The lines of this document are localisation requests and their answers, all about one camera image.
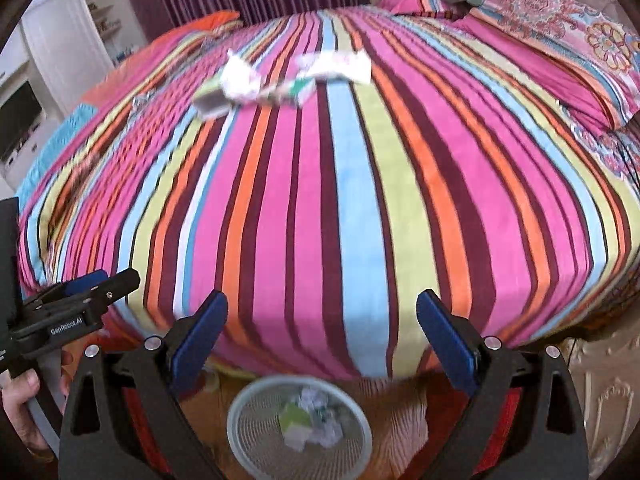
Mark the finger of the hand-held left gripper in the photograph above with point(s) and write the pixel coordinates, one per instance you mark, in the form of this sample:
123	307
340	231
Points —
120	285
85	282

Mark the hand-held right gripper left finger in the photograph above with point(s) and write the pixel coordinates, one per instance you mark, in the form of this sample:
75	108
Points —
200	340

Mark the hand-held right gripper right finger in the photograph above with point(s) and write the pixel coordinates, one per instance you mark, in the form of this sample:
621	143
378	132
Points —
447	342

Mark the white mesh wastebasket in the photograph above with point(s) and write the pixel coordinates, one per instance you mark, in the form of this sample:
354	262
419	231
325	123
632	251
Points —
250	410

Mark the white paper ball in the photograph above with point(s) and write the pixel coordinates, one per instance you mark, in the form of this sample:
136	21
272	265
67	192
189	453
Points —
310	397
327	432

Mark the light green box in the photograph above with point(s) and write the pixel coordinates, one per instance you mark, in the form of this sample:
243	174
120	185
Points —
295	420

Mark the small green carton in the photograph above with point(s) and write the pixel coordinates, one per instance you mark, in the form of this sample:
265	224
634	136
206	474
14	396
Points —
212	105

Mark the white tissue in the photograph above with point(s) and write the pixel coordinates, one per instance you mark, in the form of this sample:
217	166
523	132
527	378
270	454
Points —
240	77

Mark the green white packet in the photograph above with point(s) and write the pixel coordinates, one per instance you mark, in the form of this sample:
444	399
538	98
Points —
295	91

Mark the white wrapper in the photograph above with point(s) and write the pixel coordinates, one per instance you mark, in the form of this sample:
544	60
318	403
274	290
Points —
345	67

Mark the person's left hand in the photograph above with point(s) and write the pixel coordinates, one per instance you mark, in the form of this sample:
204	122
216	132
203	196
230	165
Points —
20	400

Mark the white television stand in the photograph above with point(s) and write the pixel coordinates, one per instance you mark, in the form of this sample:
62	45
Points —
17	167

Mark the black television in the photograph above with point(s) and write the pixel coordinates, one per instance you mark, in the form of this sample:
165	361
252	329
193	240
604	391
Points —
20	115

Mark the striped colourful blanket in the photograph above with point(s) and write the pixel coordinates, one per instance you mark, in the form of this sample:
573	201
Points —
350	210

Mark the white shelf cabinet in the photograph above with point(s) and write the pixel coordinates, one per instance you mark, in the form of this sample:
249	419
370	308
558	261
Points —
55	50

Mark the floral bedsheet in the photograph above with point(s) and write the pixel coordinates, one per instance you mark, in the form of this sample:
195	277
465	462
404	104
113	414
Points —
600	145

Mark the large floral pillow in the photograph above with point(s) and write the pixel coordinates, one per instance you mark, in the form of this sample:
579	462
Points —
550	35

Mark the small striped pillow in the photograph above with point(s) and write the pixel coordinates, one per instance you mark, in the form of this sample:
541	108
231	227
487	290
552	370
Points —
415	5

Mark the carved cream bed frame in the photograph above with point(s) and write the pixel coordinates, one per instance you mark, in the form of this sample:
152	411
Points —
610	400

